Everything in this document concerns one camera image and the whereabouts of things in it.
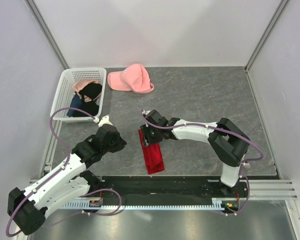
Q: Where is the red cloth napkin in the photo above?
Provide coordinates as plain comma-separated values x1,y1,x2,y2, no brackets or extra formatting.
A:
138,129,165,175

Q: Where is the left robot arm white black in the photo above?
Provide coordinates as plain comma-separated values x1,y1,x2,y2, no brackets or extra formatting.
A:
5,124,127,237

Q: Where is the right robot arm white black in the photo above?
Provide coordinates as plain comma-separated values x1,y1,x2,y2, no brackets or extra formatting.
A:
140,109,249,197

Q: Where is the navy blue cloth in basket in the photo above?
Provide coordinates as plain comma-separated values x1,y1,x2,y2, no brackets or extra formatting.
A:
66,94,82,117

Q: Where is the black cloth in basket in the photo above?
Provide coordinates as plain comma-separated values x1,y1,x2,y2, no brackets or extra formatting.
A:
74,83,103,116

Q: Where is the pink baseball cap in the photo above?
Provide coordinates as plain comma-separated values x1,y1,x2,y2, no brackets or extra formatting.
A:
107,63,155,94

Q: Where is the pink cloth in basket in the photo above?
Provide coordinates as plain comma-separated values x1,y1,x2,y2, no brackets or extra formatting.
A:
72,79,99,93

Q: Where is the white plastic basket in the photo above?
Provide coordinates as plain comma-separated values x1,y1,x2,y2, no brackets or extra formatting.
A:
50,67,107,123

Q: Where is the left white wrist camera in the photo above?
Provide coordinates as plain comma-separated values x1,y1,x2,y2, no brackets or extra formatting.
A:
93,114,113,128

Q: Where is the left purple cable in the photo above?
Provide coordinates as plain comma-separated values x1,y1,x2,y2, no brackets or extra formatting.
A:
5,106,123,237

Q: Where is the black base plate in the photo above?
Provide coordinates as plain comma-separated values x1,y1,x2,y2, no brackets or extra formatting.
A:
90,175,248,203

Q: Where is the light blue cable duct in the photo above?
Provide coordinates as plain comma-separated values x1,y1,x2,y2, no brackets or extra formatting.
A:
60,198,225,211

